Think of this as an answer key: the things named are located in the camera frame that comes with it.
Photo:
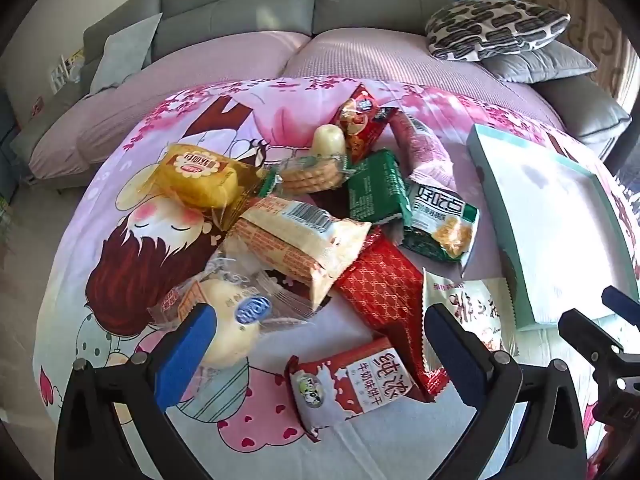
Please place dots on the cream orange bread packet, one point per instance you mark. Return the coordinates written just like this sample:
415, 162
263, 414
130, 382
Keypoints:
295, 240

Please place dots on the grey sofa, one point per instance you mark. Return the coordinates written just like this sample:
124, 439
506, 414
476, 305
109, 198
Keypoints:
240, 5

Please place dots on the pink snack packet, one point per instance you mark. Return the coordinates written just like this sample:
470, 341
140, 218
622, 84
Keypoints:
420, 150

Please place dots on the pale yellow round snack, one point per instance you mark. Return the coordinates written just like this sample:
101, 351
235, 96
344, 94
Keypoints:
328, 140

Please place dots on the light grey pillow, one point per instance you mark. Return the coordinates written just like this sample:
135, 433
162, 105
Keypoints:
125, 50

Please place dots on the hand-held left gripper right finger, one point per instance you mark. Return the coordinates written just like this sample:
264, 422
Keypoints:
455, 355

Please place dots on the yellow cake packet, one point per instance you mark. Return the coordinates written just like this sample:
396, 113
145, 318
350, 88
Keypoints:
200, 180

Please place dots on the pink printed cartoon blanket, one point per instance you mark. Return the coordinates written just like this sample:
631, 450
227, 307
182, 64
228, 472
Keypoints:
165, 240

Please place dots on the pink quilted sofa cover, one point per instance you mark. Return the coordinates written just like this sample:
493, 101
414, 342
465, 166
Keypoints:
350, 55

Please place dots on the green white biscuit packet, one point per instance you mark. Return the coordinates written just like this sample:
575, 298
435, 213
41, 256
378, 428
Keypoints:
440, 225

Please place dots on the beige patterned curtain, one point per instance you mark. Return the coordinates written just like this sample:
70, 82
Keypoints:
590, 20

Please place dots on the red patterned snack packet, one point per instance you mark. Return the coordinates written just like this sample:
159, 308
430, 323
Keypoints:
385, 285

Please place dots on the red cookie packet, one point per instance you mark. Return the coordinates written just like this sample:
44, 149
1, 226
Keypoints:
357, 120

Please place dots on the white red print packet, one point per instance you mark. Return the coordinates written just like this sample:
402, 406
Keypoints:
475, 305

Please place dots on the teal white shallow box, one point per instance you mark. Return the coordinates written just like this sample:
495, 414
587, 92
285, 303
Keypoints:
545, 210

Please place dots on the black white patterned pillow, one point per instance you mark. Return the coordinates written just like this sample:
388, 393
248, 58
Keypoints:
490, 25

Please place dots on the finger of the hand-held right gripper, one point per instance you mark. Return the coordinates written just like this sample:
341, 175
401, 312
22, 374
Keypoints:
622, 301
585, 332

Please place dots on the clear sandwich biscuit packet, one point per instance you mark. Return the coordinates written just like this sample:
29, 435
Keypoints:
310, 175

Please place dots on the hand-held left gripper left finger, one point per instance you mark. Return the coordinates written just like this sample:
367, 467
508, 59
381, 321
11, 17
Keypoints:
185, 355

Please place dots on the dark green snack packet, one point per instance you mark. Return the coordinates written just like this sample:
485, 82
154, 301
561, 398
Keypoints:
372, 190

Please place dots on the red white milk biscuit packet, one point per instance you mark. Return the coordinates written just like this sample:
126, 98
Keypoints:
350, 385

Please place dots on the clear round pastry packet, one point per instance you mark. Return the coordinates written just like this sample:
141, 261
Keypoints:
235, 340

